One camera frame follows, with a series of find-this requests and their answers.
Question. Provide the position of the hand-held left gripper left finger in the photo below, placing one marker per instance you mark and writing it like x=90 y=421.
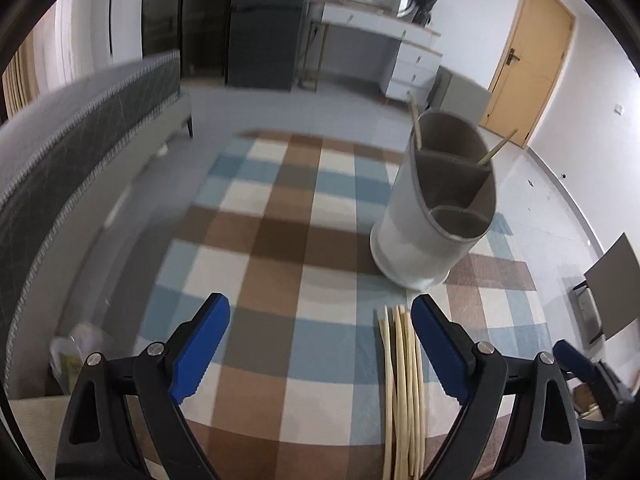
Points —
x=200 y=345

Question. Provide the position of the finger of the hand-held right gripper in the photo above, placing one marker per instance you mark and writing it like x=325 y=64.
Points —
x=575 y=357

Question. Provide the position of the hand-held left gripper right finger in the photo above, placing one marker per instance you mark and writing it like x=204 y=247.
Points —
x=440 y=350

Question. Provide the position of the grey cylindrical utensil holder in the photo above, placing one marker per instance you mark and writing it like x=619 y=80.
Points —
x=415 y=220

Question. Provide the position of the grey chair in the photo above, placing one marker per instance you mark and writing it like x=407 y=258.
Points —
x=617 y=280

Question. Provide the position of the checkered tablecloth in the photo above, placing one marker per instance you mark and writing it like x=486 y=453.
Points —
x=300 y=270

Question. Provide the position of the clear plastic bag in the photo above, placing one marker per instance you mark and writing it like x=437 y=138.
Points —
x=72 y=355

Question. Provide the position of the bed with grey mattress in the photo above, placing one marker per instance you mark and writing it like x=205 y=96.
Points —
x=75 y=150

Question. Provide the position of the grey nightstand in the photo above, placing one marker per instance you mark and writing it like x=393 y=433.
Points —
x=457 y=92

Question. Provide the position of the white dressing desk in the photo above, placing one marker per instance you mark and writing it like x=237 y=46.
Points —
x=405 y=60

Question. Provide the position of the wooden door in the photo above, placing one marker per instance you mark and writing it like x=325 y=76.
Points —
x=530 y=60

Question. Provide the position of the beige curtain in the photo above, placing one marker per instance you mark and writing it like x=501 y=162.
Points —
x=22 y=80

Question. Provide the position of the dark grey refrigerator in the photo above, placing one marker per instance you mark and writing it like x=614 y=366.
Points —
x=265 y=25

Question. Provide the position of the black glossy wardrobe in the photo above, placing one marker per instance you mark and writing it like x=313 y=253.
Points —
x=185 y=15

